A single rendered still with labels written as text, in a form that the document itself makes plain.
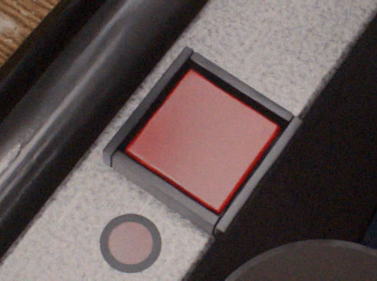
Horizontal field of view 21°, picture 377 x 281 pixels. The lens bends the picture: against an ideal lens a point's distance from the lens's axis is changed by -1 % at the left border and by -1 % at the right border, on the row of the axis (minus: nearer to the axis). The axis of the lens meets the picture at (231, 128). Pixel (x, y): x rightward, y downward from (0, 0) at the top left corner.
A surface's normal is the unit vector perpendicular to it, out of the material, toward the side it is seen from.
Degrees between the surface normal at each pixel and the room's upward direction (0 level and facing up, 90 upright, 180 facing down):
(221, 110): 0
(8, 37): 0
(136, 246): 0
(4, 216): 50
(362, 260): 87
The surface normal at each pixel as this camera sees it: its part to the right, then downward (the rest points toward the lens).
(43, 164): 0.68, 0.15
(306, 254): 0.14, 0.89
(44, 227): 0.08, -0.40
